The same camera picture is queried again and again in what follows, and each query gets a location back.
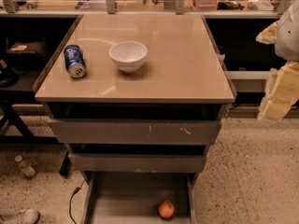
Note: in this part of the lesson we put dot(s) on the white bowl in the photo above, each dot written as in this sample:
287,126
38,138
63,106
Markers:
128,56

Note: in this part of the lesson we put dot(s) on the grey middle drawer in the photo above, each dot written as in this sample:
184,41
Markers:
138,163

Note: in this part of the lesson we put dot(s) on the black table frame left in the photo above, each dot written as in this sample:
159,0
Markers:
12,108

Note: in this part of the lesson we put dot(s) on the dark box on shelf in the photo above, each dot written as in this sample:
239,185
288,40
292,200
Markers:
26,56

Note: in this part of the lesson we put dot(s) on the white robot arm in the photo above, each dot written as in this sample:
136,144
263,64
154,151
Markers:
287,43

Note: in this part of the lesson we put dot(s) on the grey top drawer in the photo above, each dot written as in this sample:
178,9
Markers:
135,132

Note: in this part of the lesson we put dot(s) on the orange fruit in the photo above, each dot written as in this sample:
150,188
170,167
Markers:
166,209

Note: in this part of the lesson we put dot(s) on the white shoe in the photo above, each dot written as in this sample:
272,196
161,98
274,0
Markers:
28,216

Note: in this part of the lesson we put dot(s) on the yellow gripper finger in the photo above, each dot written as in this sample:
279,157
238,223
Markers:
268,35
281,92

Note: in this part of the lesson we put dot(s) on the grey drawer cabinet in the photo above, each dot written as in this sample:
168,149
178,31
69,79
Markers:
182,78

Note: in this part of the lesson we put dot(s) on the grey open bottom drawer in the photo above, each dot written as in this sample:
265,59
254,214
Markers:
133,198

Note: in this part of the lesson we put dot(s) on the clear plastic bottle on floor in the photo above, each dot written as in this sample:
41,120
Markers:
25,167

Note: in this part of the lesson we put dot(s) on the blue soda can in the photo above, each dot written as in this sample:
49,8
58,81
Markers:
74,62

